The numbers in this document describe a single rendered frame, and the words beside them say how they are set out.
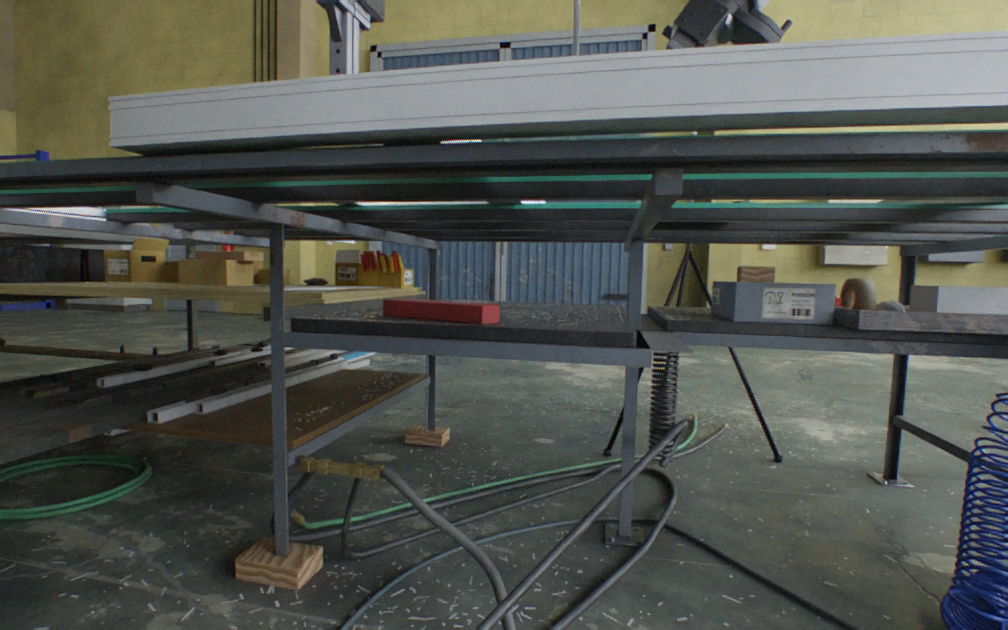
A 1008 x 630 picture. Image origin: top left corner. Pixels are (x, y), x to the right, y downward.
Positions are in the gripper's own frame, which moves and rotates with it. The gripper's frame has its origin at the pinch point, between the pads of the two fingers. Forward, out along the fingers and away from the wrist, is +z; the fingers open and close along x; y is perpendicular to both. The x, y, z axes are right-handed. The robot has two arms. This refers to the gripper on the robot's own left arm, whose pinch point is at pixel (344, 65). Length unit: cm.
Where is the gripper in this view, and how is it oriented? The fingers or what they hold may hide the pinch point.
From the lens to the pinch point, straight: 74.5
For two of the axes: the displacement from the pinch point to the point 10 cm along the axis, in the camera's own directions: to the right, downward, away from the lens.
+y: -9.7, -0.4, 2.3
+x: -2.3, 0.7, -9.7
